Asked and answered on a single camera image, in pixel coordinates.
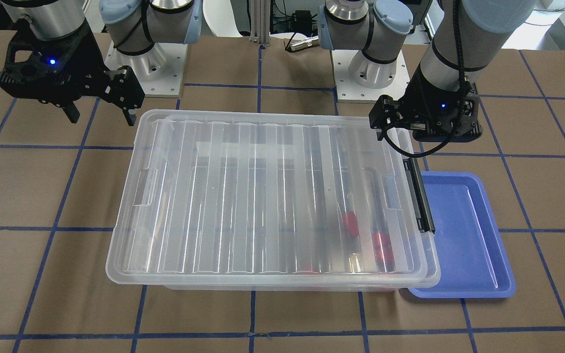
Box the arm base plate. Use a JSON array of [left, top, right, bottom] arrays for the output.
[[104, 43, 189, 98], [331, 45, 410, 103]]

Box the blue plastic tray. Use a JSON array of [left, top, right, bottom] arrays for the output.
[[410, 171, 516, 299]]

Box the black box latch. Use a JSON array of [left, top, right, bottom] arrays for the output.
[[402, 158, 436, 233]]

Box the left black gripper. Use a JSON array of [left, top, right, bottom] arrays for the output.
[[368, 81, 483, 143]]

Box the clear plastic box lid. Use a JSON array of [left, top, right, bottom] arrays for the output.
[[105, 109, 429, 285]]

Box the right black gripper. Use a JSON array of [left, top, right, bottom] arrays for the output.
[[0, 22, 145, 126]]

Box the aluminium frame post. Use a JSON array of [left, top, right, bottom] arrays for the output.
[[248, 0, 271, 47]]

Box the white chair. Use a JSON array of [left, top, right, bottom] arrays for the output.
[[203, 0, 242, 38]]

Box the clear plastic storage box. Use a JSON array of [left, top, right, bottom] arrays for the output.
[[165, 118, 441, 293]]

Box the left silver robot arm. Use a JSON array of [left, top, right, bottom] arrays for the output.
[[317, 0, 535, 145]]

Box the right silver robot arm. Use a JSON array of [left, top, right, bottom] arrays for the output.
[[0, 0, 203, 126]]

